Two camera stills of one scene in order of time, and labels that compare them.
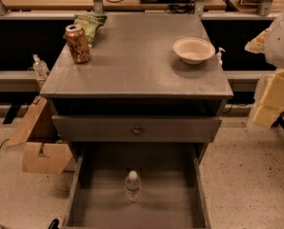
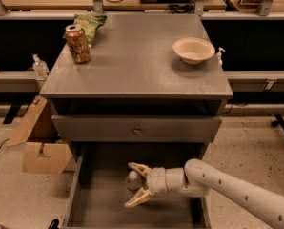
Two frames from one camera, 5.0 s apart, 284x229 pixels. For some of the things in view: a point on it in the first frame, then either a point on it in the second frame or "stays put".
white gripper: x=281 y=40 to x=156 y=179
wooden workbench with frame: x=64 y=2 stays put
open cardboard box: x=43 y=151 stays put
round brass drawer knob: x=136 y=131 stays put
